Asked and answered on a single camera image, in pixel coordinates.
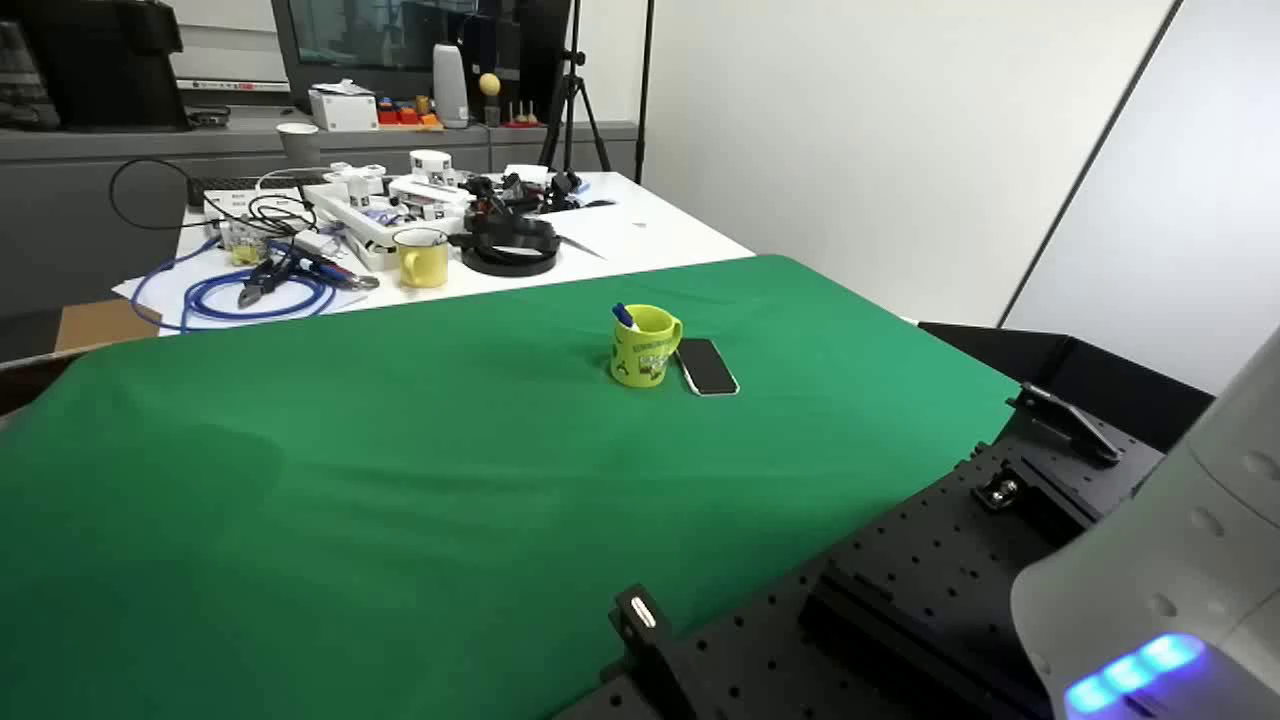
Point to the black smartphone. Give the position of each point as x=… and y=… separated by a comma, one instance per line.
x=706, y=367

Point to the plain yellow mug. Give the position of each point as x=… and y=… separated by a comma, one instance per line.
x=425, y=261

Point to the black angled clamp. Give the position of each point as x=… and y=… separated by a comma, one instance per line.
x=1067, y=421

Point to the orange red tray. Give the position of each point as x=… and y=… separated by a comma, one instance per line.
x=405, y=118

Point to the black office chair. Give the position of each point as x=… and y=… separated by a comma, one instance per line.
x=100, y=60

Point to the black camera tripod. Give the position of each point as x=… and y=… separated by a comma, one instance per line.
x=573, y=92

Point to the dark computer monitor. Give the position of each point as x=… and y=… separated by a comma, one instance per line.
x=375, y=42

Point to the black tangled gadget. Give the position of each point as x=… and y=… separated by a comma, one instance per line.
x=515, y=203

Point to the yellow-green printed mug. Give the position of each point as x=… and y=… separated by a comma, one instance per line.
x=641, y=361

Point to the white lidded pot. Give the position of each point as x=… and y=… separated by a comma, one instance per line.
x=340, y=105

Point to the green cloth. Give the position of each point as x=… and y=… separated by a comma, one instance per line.
x=403, y=504

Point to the black perforated breadboard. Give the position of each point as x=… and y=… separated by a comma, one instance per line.
x=774, y=665

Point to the small black mounting block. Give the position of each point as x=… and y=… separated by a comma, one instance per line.
x=1002, y=493

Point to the black raised base plate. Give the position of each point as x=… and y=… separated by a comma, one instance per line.
x=921, y=602

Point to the white marker with blue cap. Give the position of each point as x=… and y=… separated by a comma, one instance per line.
x=621, y=319

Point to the small yellow jar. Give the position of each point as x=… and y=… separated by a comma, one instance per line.
x=244, y=247

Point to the white parts tray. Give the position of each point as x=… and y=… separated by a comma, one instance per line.
x=375, y=220

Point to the black clamp with white label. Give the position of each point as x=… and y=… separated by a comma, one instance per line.
x=645, y=634

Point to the small yellow ball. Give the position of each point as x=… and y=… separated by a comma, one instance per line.
x=490, y=87

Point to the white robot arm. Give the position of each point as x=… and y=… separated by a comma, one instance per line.
x=1175, y=563

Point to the black side table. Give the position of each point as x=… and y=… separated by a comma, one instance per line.
x=1094, y=374

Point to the white cylindrical bottle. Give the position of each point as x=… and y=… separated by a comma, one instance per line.
x=451, y=81

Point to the black round disc object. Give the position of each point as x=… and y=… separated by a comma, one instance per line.
x=508, y=249

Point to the grey counter desk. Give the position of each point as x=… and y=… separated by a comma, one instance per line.
x=66, y=212

